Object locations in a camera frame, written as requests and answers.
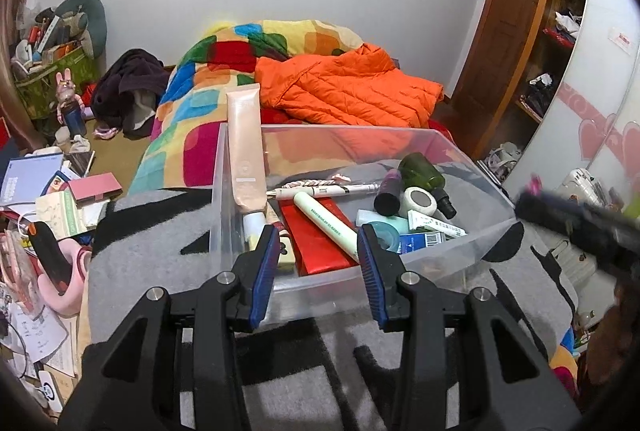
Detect person's right forearm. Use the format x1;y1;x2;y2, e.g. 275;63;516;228
586;280;640;392

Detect brown wooden door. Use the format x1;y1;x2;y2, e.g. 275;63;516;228
449;0;558;162

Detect small yellow item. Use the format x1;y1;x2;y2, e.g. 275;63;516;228
276;240;296;270

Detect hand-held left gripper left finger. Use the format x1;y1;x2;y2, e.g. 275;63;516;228
59;223;282;431

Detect white wardrobe with pink hearts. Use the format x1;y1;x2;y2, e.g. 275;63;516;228
500;0;640;222

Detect grey green cushion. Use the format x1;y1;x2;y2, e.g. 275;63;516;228
52;0;109;60

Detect pink neck massager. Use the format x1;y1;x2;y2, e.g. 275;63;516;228
27;220;94;315

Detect white tape roll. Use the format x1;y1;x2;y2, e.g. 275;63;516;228
402;187;441;218

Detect clear plastic storage bin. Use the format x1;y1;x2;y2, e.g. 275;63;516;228
209;123;517;329

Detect green storage bag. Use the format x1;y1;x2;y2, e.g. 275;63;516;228
13;45;99;120

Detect pile of papers and books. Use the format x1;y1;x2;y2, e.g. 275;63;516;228
0;150;108;412

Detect orange puffer jacket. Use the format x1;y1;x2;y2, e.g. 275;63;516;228
254;42;445;128

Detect grey black blanket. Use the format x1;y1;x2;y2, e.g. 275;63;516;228
86;160;582;431

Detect small black bottle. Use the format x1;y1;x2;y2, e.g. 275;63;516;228
373;168;404;217

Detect red rectangular box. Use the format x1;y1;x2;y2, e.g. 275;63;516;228
277;198;362;277

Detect pale blue book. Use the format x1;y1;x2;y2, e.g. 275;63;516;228
0;154;66;208

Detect white pen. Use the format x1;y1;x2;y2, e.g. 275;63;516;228
273;182;382;199

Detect white handbag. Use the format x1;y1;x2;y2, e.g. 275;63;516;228
559;168;609;208

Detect dark green pump bottle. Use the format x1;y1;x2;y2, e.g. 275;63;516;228
397;152;459;220

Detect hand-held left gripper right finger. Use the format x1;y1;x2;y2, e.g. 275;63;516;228
356;223;583;431

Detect teal round container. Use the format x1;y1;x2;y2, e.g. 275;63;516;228
367;221;401;255

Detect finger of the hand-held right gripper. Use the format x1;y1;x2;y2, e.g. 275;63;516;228
514;190;627;243

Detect clutter of bottles and boxes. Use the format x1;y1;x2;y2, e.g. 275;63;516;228
12;5;84;68

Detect blue white small box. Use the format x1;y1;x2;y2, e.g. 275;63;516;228
398;231;446;255

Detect pink cosmetic tube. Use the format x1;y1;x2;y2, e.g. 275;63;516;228
225;86;269;253

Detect pale green tube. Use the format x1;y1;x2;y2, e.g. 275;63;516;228
293;190;362;263

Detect white green printed box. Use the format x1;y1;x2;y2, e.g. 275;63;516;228
407;210;469;238

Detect dark clothes pile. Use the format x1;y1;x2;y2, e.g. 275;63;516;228
91;48;169;140

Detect striped pink curtain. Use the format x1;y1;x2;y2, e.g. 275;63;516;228
0;0;47;154

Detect pink flat box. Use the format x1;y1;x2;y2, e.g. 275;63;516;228
67;172;124;204

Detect pink bunny bottle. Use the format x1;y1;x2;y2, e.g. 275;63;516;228
53;70;89;138

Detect white shoes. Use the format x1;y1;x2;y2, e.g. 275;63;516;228
486;142;524;173

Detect colourful patchwork blanket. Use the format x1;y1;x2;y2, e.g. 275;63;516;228
128;18;367;193

